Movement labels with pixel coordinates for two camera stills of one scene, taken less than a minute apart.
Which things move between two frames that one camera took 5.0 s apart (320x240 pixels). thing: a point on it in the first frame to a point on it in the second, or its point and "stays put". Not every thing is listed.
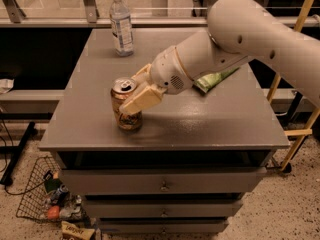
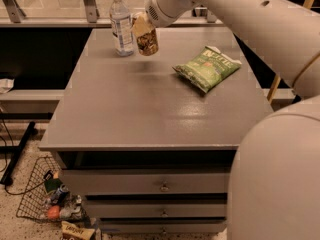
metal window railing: x=13 y=16 stays put
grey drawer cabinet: x=186 y=168 stays put
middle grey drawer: x=161 y=208 stays put
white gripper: x=167 y=70 to x=159 y=10
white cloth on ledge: x=6 y=85 stays put
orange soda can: x=129 y=121 to x=148 y=43
